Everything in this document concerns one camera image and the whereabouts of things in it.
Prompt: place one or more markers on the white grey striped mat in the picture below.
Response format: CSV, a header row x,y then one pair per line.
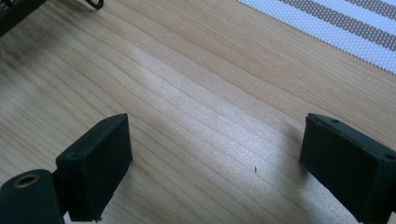
x,y
336,21

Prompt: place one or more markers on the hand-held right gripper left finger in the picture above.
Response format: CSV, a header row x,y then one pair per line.
x,y
96,161

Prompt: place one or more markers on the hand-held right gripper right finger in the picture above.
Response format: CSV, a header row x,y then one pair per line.
x,y
345,168

